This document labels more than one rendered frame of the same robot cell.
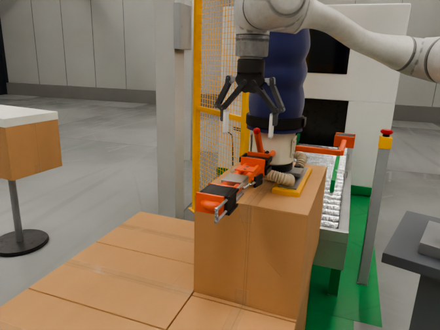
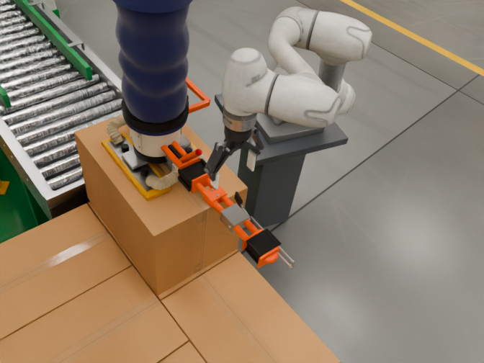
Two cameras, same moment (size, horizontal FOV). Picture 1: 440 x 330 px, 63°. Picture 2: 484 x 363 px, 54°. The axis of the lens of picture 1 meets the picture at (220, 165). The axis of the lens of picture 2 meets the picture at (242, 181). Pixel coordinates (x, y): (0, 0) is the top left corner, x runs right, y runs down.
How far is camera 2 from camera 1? 129 cm
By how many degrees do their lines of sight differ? 61
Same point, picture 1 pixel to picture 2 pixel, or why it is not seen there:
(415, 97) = not seen: outside the picture
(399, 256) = (266, 157)
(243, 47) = (247, 125)
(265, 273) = (217, 240)
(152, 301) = (146, 334)
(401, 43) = (295, 33)
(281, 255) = not seen: hidden behind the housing
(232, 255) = (191, 250)
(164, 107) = not seen: outside the picture
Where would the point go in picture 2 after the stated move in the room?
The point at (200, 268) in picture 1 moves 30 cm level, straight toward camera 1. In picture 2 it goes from (163, 277) to (232, 316)
